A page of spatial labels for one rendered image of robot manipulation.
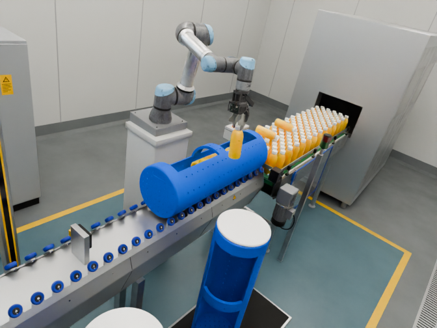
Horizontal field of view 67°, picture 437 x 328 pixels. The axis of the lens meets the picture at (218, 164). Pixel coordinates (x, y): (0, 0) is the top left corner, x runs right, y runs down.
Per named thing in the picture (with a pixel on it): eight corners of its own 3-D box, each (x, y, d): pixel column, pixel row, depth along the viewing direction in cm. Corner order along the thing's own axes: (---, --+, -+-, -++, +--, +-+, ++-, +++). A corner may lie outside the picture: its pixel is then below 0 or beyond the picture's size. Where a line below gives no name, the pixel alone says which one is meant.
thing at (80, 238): (71, 252, 144) (70, 225, 137) (79, 248, 147) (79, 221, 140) (84, 265, 140) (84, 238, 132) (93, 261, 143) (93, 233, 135)
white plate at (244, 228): (214, 206, 175) (214, 208, 175) (220, 243, 151) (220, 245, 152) (264, 211, 180) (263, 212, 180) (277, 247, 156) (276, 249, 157)
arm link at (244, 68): (248, 56, 164) (259, 60, 158) (244, 79, 169) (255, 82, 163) (236, 55, 160) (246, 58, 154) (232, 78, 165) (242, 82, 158)
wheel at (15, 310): (4, 308, 112) (6, 309, 111) (19, 300, 116) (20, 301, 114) (10, 320, 113) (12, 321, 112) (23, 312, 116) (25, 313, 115)
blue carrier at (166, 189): (137, 203, 180) (139, 157, 167) (231, 159, 245) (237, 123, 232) (175, 228, 166) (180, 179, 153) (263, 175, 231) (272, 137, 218)
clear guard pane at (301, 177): (277, 222, 270) (294, 172, 247) (315, 189, 328) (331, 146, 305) (278, 222, 270) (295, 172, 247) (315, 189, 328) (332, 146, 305)
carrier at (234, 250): (189, 312, 218) (191, 356, 193) (213, 207, 176) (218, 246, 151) (231, 314, 223) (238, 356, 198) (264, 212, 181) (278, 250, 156)
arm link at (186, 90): (166, 98, 221) (186, 17, 187) (186, 98, 229) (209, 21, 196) (173, 109, 214) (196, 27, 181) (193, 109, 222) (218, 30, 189)
